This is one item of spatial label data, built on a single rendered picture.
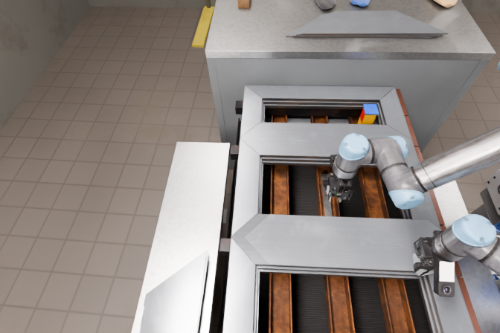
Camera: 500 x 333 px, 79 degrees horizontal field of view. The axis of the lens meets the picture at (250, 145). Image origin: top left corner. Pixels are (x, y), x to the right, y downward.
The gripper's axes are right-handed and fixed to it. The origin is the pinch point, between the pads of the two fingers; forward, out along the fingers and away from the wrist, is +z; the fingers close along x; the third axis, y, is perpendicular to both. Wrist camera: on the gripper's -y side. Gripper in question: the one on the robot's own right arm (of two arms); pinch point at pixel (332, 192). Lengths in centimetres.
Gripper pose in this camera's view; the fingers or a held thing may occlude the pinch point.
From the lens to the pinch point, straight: 121.6
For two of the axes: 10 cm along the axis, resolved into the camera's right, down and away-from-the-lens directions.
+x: 10.0, 0.3, -0.5
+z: 0.3, 5.9, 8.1
